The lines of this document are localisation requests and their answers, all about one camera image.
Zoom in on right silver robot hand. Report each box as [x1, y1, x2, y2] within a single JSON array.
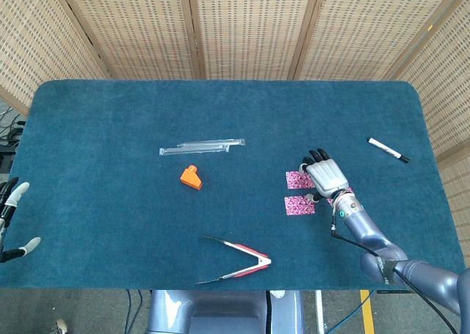
[[297, 148, 350, 203]]

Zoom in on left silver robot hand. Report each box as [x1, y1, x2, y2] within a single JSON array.
[[0, 177, 42, 264]]

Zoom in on white black-capped marker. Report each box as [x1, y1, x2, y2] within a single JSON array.
[[366, 137, 411, 164]]

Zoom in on clear plastic wrapped stick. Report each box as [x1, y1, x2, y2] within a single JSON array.
[[176, 137, 246, 148], [159, 145, 231, 157]]

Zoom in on teal carpet table mat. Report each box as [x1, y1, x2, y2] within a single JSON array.
[[0, 79, 467, 291]]

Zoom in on white table leg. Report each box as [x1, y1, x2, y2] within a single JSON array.
[[314, 289, 325, 334]]

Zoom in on orange plastic block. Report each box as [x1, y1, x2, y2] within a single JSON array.
[[179, 164, 204, 191]]

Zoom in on yellow floor tape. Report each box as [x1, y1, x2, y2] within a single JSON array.
[[359, 289, 376, 334]]

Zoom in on woven bamboo screen panel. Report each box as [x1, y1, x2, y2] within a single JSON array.
[[187, 0, 324, 81], [57, 0, 202, 81], [292, 0, 458, 81], [385, 0, 470, 272], [0, 0, 111, 117]]

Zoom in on blue-grey robot torso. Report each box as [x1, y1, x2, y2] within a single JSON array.
[[145, 289, 306, 334]]

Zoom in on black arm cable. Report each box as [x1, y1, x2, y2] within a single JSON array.
[[329, 216, 462, 334]]

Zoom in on black floor cable bundle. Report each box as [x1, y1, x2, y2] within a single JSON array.
[[0, 106, 26, 173]]

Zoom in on red-handled metal tongs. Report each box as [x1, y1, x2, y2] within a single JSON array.
[[195, 236, 272, 286]]

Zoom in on blue floor cable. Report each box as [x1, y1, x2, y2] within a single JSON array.
[[325, 291, 374, 334], [123, 288, 145, 334]]

